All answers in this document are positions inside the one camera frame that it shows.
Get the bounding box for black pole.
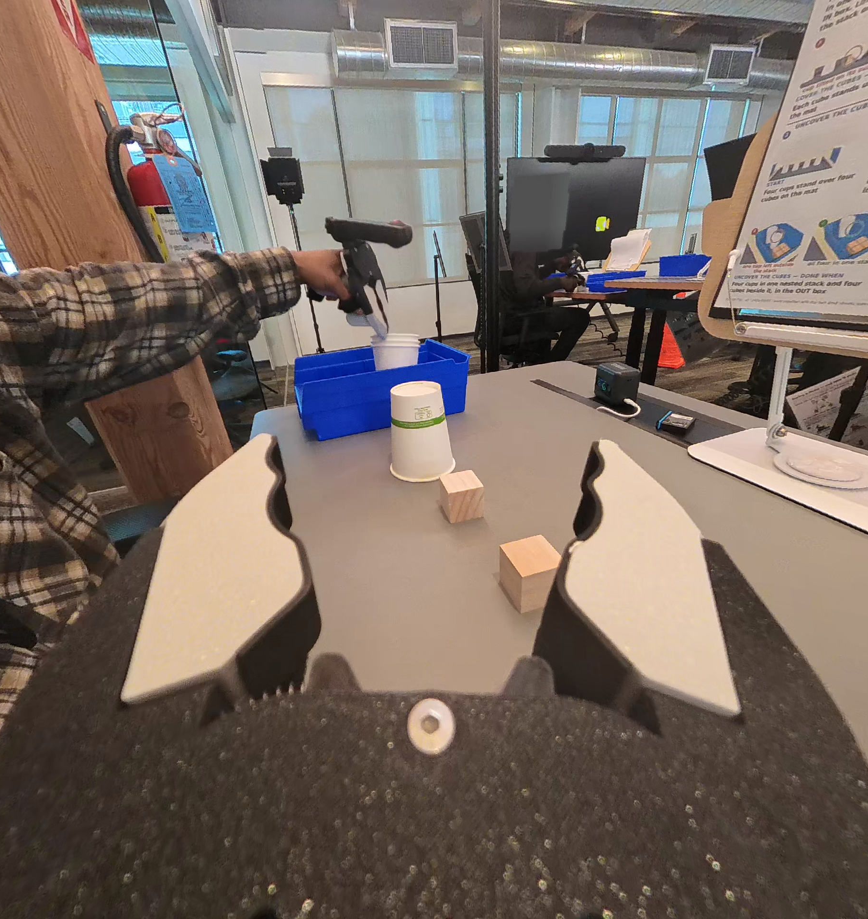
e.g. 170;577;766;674
480;0;503;374

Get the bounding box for wooden cube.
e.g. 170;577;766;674
499;535;564;615
439;470;487;524

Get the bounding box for black monitor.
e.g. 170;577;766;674
506;157;646;263

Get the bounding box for silver air duct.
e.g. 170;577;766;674
330;29;794;90

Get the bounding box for wooden board with instruction sheet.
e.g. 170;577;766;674
698;0;868;344

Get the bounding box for black office chair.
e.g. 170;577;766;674
459;212;543;360

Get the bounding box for red fire extinguisher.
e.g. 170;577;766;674
106;104;216;263

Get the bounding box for blue paper tag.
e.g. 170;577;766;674
154;154;216;234

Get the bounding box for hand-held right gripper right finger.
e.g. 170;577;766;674
533;439;742;721

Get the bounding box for hanging printed paper sheet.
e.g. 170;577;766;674
786;366;868;446

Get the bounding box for white air vent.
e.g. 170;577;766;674
703;43;758;86
384;18;458;69

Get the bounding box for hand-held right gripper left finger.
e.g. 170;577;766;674
120;433;322;706

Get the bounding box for black device with green display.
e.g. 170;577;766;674
595;362;642;403

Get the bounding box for person's left hand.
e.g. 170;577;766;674
290;247;352;303

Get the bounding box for red wall sign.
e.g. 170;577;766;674
50;0;98;66

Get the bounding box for person's left forearm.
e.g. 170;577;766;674
0;247;302;432

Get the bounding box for wooden desk with black legs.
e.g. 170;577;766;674
549;276;704;389

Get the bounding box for folder with white paper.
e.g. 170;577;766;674
606;228;654;272

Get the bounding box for wooden pillar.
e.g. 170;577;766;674
0;0;234;504

